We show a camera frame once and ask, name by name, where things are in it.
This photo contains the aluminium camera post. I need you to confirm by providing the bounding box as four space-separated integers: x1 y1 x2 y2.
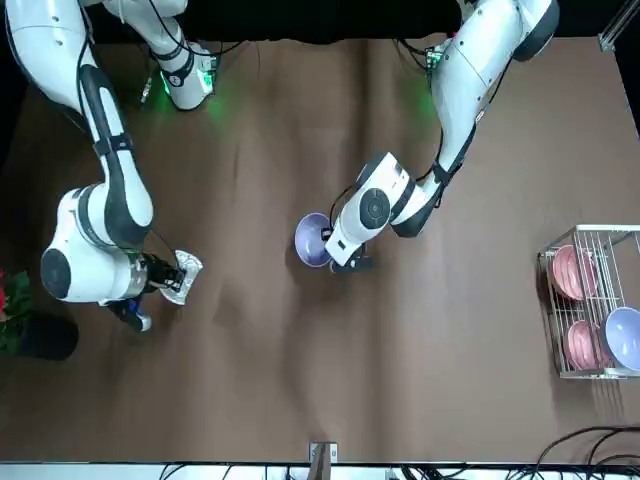
308 441 339 480

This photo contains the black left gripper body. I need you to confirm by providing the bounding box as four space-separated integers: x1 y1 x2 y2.
329 252 374 275

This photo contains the black base cable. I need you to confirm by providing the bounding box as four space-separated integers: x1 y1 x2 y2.
394 37 435 69

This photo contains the light purple bowl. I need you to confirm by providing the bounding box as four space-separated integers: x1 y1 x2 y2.
293 212 335 271
603 306 640 372

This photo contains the aluminium frame profile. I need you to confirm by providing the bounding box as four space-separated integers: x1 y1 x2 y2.
598 0 627 51

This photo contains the black looped cable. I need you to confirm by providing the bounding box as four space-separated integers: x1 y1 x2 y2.
537 425 640 480
584 439 640 480

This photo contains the pink bowl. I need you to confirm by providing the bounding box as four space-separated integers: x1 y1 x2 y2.
566 319 614 371
551 244 601 303

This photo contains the black ribbed vase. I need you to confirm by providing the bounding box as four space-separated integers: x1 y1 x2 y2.
18 309 80 362

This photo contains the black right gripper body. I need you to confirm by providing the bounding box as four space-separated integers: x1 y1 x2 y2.
143 253 172 294

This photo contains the white wire dish rack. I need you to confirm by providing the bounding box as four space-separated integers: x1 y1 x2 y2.
537 224 640 380

